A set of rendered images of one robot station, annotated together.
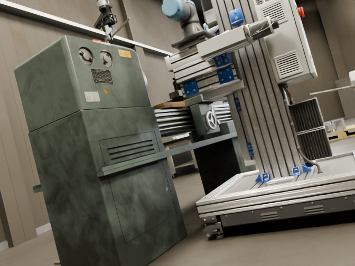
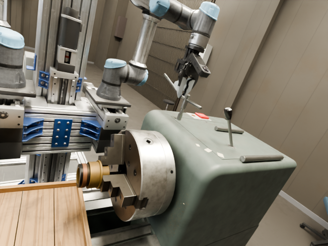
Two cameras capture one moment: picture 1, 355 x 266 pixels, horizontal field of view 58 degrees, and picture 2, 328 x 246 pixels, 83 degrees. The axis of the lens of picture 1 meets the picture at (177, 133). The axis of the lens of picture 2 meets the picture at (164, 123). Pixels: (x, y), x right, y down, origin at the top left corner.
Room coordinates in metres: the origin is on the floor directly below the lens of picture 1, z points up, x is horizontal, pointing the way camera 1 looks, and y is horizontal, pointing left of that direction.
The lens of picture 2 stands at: (2.84, 0.53, 1.50)
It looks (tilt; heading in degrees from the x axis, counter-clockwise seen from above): 19 degrees down; 202
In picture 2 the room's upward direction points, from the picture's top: 19 degrees clockwise
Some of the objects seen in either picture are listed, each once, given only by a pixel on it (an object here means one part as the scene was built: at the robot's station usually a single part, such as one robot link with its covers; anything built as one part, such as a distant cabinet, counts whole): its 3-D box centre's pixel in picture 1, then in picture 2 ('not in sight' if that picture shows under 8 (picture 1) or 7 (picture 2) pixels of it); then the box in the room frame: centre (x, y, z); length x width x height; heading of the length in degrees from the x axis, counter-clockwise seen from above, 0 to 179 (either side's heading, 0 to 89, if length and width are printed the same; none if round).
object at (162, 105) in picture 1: (157, 111); (35, 226); (2.55, 0.11, 0.89); 0.36 x 0.30 x 0.04; 57
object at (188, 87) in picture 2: (109, 31); (185, 87); (2.06, 0.26, 1.41); 0.06 x 0.03 x 0.09; 57
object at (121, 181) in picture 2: not in sight; (122, 191); (2.42, 0.30, 1.08); 0.12 x 0.11 x 0.05; 57
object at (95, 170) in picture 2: not in sight; (92, 174); (2.43, 0.19, 1.08); 0.09 x 0.09 x 0.09; 57
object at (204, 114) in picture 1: (207, 118); not in sight; (2.71, -0.28, 0.73); 0.27 x 0.12 x 0.27; 147
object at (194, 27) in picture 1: (192, 32); (110, 89); (1.93, -0.25, 1.21); 0.15 x 0.15 x 0.10
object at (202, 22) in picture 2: not in sight; (205, 20); (2.07, 0.25, 1.67); 0.09 x 0.08 x 0.11; 59
